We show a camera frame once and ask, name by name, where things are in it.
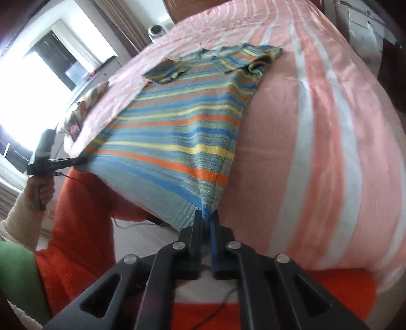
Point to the person's left hand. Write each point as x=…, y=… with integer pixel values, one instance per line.
x=40, y=191

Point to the striped knit sweater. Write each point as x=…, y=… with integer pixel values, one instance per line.
x=170, y=150

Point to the striped zigzag pillow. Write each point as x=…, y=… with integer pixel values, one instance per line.
x=83, y=106

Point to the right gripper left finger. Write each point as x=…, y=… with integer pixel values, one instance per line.
x=137, y=293

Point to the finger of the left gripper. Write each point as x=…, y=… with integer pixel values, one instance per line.
x=63, y=163

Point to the pink striped bed cover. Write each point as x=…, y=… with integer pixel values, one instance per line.
x=319, y=168

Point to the black chair with clothes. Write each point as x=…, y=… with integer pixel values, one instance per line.
x=392, y=74

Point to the white side table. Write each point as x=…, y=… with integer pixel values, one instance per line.
x=365, y=31

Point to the brown wooden headboard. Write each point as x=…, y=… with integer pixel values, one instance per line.
x=178, y=10

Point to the white window cabinet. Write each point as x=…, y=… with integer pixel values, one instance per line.
x=103, y=73

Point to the beige curtain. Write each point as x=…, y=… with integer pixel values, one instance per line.
x=126, y=25

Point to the orange fleece trousers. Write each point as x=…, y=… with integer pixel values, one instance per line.
x=84, y=246

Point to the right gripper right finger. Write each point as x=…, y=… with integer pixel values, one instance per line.
x=274, y=293

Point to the cream and green sleeve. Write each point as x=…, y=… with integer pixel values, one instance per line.
x=21, y=282

